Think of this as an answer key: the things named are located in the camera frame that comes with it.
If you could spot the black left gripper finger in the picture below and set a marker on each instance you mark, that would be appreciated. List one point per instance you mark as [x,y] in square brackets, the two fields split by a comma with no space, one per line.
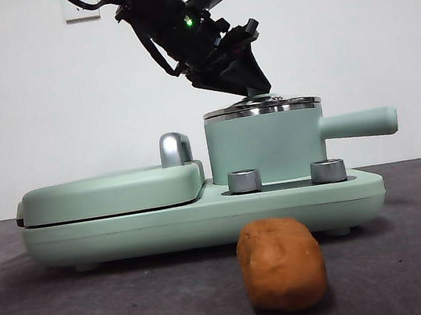
[250,68]
[215,81]

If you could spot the glass pot lid green knob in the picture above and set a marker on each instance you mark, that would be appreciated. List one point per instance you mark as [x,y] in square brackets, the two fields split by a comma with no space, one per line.
[297,101]

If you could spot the brown potato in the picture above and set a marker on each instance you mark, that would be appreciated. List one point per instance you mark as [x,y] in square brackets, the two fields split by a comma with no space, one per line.
[282,265]

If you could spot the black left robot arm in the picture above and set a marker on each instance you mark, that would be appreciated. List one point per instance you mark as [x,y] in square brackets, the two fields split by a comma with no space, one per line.
[157,15]

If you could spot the silver control knob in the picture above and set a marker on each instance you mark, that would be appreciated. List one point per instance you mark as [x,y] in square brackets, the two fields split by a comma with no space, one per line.
[328,171]
[244,181]

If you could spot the mint green breakfast machine base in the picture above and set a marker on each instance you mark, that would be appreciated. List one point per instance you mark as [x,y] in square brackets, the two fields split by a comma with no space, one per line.
[205,225]

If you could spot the mint green griddle cover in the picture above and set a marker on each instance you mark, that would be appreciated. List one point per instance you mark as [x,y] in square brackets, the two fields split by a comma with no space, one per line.
[109,194]

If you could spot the white wall socket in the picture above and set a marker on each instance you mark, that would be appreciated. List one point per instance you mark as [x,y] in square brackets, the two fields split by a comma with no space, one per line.
[72,15]

